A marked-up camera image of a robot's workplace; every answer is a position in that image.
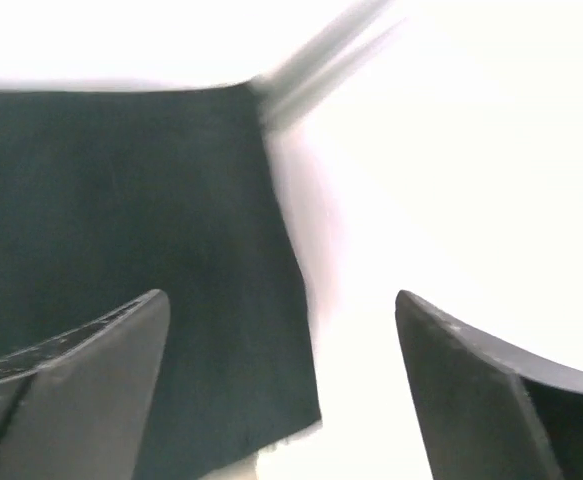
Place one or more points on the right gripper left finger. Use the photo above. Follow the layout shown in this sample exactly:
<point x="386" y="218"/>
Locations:
<point x="75" y="406"/>

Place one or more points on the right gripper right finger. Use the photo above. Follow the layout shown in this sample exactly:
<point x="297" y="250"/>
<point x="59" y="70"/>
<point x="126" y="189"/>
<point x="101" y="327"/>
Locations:
<point x="487" y="409"/>

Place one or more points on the black t shirt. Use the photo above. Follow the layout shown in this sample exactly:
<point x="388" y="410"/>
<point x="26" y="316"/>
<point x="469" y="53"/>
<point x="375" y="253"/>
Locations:
<point x="104" y="196"/>

